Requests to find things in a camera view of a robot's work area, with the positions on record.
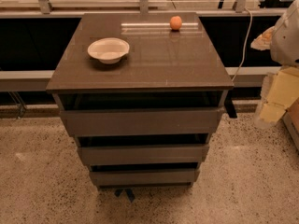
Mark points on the grey drawer cabinet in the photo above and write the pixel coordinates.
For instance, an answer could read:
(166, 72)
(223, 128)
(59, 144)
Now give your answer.
(164, 70)

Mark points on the grey bottom drawer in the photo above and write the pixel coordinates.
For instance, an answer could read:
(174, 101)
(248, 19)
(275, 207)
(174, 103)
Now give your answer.
(144, 177)

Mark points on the metal window railing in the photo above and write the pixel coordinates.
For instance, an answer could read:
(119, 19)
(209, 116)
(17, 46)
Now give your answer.
(143, 3)

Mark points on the grey top drawer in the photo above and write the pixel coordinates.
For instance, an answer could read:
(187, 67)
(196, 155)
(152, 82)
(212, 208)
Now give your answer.
(141, 122)

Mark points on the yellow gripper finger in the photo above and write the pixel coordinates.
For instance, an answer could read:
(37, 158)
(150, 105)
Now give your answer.
(279, 92)
(262, 41)

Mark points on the grey drawer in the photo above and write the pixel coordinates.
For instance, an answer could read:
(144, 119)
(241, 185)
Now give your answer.
(141, 122)
(144, 177)
(141, 154)

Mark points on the blue tape cross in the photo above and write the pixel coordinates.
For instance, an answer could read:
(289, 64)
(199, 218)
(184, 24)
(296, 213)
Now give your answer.
(129, 193)

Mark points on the orange fruit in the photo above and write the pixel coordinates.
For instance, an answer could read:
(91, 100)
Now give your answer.
(175, 23)

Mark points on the grey middle drawer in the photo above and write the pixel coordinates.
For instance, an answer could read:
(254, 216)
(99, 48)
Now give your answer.
(141, 154)

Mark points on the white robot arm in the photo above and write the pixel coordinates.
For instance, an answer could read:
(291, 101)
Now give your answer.
(284, 47)

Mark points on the white bowl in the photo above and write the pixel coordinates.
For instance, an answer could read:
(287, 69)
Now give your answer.
(108, 50)

